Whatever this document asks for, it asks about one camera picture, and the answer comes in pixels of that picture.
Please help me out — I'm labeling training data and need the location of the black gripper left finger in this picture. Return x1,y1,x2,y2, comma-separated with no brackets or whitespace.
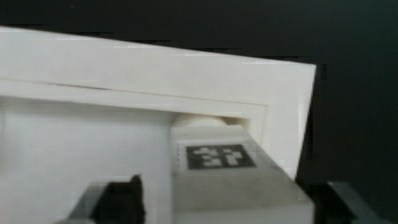
56,175,146,224

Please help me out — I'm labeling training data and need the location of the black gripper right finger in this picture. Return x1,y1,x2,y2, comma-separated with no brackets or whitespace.
297,180,390,224

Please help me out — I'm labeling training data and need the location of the white table leg with tag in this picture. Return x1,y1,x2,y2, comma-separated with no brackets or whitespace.
171,114,315,224

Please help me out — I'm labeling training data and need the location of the white square table top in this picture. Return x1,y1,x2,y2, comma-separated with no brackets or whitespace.
0,26,315,224

